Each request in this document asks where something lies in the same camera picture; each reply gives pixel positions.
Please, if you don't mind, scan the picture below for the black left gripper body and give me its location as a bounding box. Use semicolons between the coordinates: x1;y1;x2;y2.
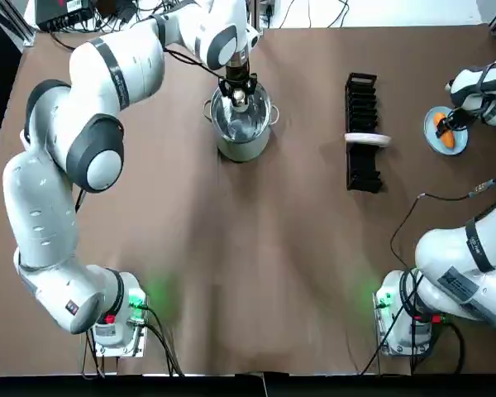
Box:
222;64;252;87

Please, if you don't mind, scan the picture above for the glass pot lid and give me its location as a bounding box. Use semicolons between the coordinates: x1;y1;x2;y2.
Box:
211;85;272;144

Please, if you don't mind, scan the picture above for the light blue plate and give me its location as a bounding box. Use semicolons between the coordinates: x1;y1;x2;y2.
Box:
422;106;470;158

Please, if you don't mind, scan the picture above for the pale green cooking pot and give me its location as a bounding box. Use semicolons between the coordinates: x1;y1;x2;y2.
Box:
202;84;280;163

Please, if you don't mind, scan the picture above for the white plate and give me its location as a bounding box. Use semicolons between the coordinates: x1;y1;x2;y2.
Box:
344;132;393;150

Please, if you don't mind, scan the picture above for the black dish rack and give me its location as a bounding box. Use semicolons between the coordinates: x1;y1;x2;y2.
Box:
345;72;385;194

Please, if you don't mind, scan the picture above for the black computer box red logo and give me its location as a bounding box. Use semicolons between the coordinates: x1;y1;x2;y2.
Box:
34;0;96;31

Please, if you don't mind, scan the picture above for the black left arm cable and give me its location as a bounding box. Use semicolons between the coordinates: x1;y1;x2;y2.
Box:
162;45;229;83

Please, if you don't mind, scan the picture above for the black cable with connector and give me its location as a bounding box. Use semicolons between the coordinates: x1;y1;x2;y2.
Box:
389;170;496;269

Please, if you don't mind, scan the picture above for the black right base cable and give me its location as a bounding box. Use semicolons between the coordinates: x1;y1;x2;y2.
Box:
356;267;467;376

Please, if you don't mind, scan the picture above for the black base cable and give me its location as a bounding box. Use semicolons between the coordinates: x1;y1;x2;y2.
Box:
80;304;188;378
356;267;467;376

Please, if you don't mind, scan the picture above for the black left base cable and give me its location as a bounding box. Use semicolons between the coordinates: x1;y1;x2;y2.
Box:
80;304;188;378

